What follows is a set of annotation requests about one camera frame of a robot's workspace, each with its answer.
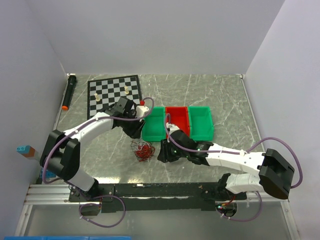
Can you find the blue white lego block stack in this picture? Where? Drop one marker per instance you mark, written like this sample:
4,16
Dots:
48,175

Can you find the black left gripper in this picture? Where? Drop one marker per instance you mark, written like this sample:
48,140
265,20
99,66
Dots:
135,133

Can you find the black white chessboard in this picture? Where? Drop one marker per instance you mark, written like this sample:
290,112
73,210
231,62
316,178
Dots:
110,90

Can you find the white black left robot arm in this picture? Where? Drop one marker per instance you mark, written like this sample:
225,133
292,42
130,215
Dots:
62,151

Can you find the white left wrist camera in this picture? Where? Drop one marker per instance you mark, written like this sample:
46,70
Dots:
141,109

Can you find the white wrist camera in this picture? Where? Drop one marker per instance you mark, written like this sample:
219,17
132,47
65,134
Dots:
170,128
141,109

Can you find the blue brown block tower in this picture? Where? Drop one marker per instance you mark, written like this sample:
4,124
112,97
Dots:
28,152

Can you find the cream chess pawn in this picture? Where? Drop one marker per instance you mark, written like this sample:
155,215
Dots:
97,98
126,90

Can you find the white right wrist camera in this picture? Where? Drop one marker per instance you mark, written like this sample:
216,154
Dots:
170,128

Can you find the black marker orange cap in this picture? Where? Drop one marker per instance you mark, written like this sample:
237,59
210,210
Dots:
71,85

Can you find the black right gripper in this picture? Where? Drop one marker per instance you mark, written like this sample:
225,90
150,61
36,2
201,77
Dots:
164,155

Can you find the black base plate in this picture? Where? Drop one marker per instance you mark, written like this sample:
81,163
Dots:
159,196

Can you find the aluminium rail frame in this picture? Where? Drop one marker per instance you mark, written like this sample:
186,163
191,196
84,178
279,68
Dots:
47,212

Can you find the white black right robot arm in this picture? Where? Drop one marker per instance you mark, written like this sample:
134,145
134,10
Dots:
267,171

